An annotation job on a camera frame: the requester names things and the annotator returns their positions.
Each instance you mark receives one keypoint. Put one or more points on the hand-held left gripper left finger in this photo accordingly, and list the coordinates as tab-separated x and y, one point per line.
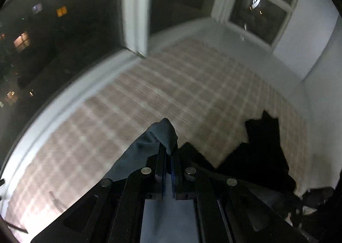
162	173

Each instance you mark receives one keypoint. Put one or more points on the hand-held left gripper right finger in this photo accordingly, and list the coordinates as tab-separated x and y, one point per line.
175	176

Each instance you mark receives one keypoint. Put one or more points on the black garment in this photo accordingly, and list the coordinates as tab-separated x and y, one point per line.
261	146

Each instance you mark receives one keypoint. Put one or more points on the pink plaid blanket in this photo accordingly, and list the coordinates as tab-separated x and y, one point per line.
173	85

